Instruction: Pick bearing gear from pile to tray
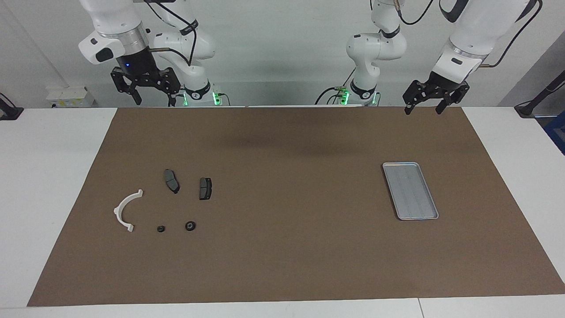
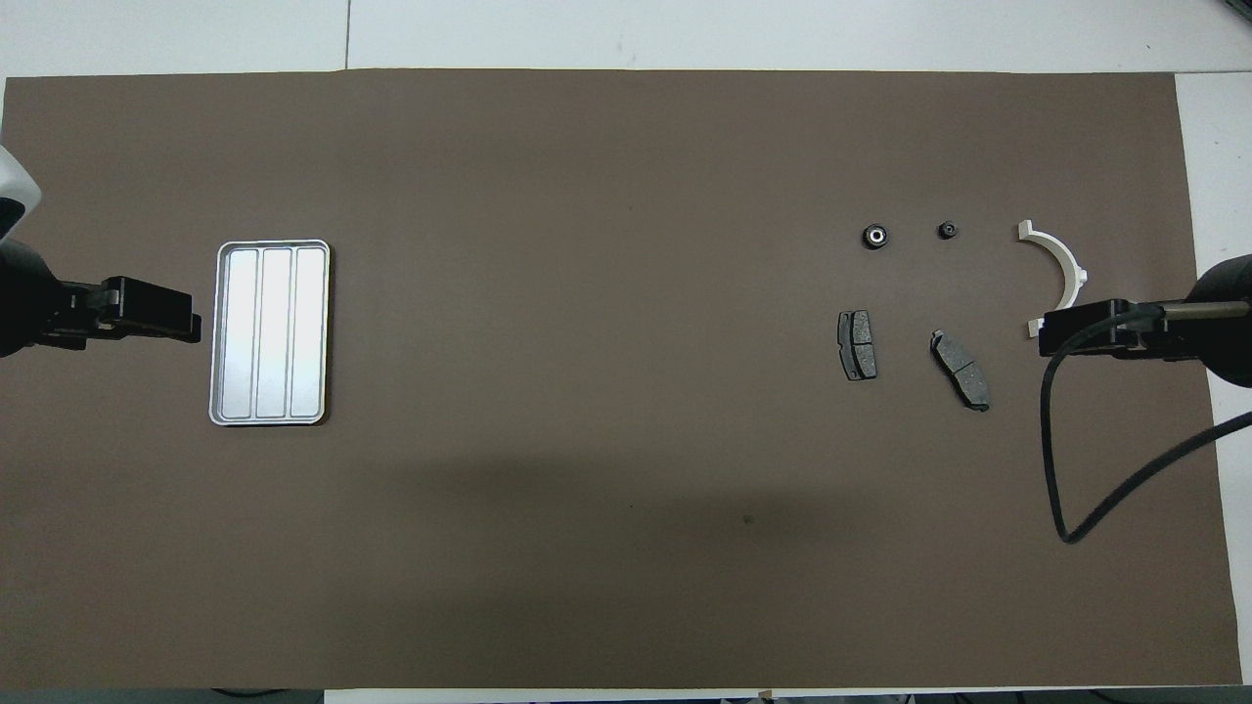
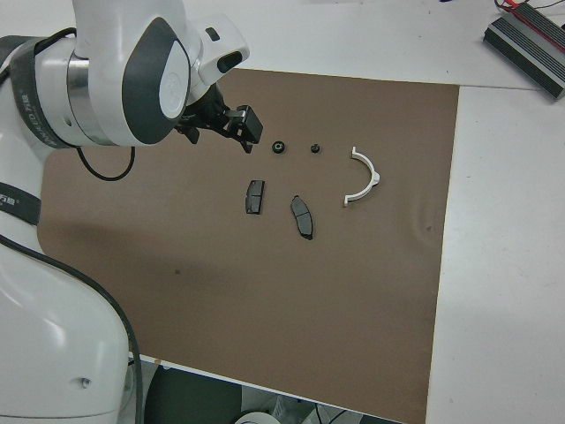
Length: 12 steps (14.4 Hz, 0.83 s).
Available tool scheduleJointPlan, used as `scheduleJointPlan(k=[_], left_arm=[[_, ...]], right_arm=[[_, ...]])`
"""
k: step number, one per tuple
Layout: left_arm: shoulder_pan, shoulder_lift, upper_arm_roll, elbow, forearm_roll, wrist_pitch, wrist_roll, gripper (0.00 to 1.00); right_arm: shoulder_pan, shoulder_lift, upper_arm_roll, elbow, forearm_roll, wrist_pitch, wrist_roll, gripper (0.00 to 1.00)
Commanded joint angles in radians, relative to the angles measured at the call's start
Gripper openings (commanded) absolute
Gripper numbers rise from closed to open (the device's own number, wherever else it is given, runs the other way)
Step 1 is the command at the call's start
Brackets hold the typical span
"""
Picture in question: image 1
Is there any silver metal tray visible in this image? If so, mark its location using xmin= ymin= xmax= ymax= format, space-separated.
xmin=382 ymin=162 xmax=439 ymax=221

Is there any white background box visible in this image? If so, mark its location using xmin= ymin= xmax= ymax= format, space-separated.
xmin=45 ymin=86 xmax=94 ymax=108

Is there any long curved dark brake pad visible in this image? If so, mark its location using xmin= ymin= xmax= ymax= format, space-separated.
xmin=164 ymin=169 xmax=180 ymax=194

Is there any black angled stand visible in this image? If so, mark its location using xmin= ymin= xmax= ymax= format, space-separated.
xmin=514 ymin=71 xmax=565 ymax=118

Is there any blue crate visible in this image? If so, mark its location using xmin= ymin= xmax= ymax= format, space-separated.
xmin=544 ymin=110 xmax=565 ymax=155

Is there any black table clamp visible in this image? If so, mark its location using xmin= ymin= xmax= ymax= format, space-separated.
xmin=0 ymin=93 xmax=23 ymax=121

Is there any brown table mat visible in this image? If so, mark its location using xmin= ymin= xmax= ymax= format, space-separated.
xmin=26 ymin=106 xmax=565 ymax=307

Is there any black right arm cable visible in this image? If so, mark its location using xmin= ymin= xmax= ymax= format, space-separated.
xmin=143 ymin=0 xmax=199 ymax=67

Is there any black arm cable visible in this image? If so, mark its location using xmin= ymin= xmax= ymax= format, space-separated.
xmin=395 ymin=0 xmax=542 ymax=68
xmin=143 ymin=0 xmax=199 ymax=67

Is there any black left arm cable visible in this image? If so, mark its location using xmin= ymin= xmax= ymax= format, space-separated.
xmin=395 ymin=0 xmax=542 ymax=68

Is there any black base cable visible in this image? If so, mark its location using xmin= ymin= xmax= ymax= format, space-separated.
xmin=315 ymin=71 xmax=356 ymax=106

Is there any white curved plastic bracket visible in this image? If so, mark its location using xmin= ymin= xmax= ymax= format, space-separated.
xmin=113 ymin=189 xmax=144 ymax=233

